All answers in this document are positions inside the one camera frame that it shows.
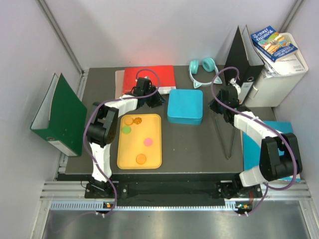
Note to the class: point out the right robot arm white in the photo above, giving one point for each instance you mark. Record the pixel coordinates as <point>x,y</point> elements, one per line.
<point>279,152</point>

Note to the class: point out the brown flower cookie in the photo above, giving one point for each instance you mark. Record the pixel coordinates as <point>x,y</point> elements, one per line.
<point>137,120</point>

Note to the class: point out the grey metal tongs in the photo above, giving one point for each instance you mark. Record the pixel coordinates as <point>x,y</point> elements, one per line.
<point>227,155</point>

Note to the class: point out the green ring binder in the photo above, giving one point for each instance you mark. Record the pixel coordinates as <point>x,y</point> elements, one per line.
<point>60,119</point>

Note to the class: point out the blue paperback book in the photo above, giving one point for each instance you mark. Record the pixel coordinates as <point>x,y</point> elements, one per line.
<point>272,44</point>

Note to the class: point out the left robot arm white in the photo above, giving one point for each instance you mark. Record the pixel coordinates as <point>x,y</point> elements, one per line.
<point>101,128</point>

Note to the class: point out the black ring binder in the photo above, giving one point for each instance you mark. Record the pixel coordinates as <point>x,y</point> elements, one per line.
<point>243,56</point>

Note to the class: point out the yellow plastic tray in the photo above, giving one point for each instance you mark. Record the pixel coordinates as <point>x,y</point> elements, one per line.
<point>132,144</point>

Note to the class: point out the white storage bin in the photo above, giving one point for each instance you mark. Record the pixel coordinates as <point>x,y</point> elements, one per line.
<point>270,92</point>

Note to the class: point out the teal cat ear headphones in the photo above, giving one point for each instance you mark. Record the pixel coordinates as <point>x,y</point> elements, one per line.
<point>201,72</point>

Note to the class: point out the grey slotted cable duct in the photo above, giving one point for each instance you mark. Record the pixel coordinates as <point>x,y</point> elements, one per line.
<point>103,206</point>

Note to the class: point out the blue folder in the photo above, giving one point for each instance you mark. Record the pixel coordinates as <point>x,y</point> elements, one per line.
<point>251,150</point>

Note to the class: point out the round tan cookie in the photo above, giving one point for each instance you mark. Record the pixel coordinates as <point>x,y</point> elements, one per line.
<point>128,121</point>

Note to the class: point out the pink cookie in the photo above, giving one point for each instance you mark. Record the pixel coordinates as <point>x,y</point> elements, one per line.
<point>148,142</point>

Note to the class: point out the round orange biscuit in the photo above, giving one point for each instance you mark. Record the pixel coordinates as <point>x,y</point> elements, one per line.
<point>141,159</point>

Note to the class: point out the teal tin lid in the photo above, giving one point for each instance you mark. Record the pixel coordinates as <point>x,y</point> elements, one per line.
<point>185,103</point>

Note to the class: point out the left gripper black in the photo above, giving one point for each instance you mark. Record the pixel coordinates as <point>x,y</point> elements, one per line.
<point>157,101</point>

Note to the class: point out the white papers in bin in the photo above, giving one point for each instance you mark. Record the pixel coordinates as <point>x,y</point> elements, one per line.
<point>287,67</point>

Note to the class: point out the teal cookie tin box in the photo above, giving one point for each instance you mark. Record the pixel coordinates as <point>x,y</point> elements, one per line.
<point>189,121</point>

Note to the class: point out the brown notebook under red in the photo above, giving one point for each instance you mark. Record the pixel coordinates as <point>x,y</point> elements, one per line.
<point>119,80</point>

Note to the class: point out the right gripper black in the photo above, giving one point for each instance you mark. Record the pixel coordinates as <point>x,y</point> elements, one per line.
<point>212,105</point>

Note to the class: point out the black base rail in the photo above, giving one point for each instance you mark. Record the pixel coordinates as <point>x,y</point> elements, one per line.
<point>160,185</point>

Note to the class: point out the green cookie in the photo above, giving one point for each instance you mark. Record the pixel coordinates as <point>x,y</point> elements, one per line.
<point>126,129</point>

